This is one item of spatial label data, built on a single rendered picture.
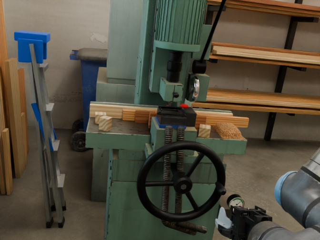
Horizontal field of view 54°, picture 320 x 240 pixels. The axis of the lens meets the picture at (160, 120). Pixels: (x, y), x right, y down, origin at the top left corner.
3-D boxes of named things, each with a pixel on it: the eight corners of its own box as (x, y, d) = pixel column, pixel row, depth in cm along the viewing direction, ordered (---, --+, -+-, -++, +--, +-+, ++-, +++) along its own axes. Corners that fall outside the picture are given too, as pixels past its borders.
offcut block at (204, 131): (209, 138, 116) (210, 129, 115) (197, 136, 117) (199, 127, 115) (209, 134, 120) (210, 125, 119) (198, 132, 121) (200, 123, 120)
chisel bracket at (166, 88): (163, 105, 121) (165, 83, 119) (158, 96, 134) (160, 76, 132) (182, 106, 123) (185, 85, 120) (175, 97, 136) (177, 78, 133)
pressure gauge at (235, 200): (226, 215, 120) (230, 197, 118) (223, 210, 124) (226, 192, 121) (242, 215, 121) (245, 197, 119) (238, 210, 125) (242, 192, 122)
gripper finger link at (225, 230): (227, 222, 85) (249, 232, 77) (227, 228, 85) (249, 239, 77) (213, 223, 83) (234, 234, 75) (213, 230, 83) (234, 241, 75)
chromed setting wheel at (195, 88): (191, 105, 136) (195, 77, 132) (185, 98, 147) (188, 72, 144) (197, 106, 136) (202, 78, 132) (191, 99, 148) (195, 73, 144)
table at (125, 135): (81, 159, 101) (82, 142, 99) (88, 127, 130) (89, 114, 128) (255, 165, 111) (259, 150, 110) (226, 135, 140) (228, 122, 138)
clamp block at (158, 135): (152, 154, 104) (155, 128, 101) (148, 139, 117) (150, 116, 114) (195, 155, 107) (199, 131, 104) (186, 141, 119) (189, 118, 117)
